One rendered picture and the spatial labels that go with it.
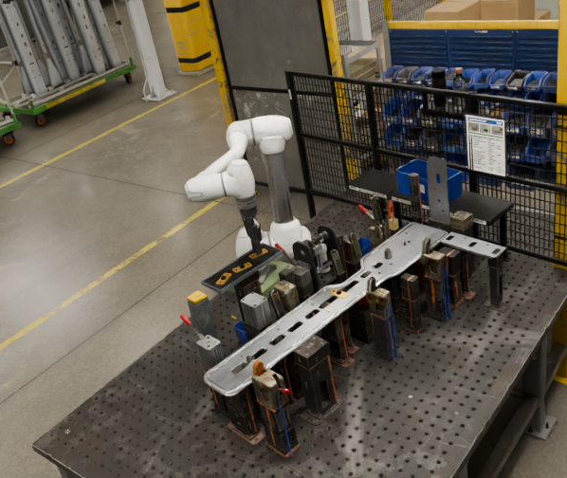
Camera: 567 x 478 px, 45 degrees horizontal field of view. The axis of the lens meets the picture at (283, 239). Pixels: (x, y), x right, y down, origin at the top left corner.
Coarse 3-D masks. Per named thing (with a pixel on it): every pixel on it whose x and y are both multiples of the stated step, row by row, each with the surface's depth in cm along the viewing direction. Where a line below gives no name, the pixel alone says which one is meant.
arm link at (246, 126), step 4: (244, 120) 337; (248, 120) 336; (232, 124) 337; (236, 124) 336; (240, 124) 334; (244, 124) 334; (248, 124) 334; (228, 128) 338; (232, 128) 333; (236, 128) 332; (240, 128) 333; (244, 128) 332; (248, 128) 333; (228, 132) 334; (232, 132) 330; (244, 132) 331; (248, 132) 333; (252, 132) 333; (228, 136) 331; (248, 136) 333; (252, 136) 334; (248, 140) 334; (252, 140) 335; (248, 144) 336; (252, 144) 337
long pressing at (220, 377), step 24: (408, 240) 327; (432, 240) 323; (360, 264) 316; (384, 264) 313; (408, 264) 310; (360, 288) 299; (288, 312) 293; (336, 312) 288; (264, 336) 282; (288, 336) 279; (240, 360) 271; (264, 360) 268; (216, 384) 261; (240, 384) 259
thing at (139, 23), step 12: (120, 0) 893; (132, 0) 894; (132, 12) 905; (144, 12) 911; (132, 24) 913; (144, 24) 914; (144, 36) 918; (144, 48) 926; (144, 60) 937; (156, 60) 942; (156, 72) 946; (144, 84) 948; (156, 84) 950; (144, 96) 952; (156, 96) 959; (168, 96) 957
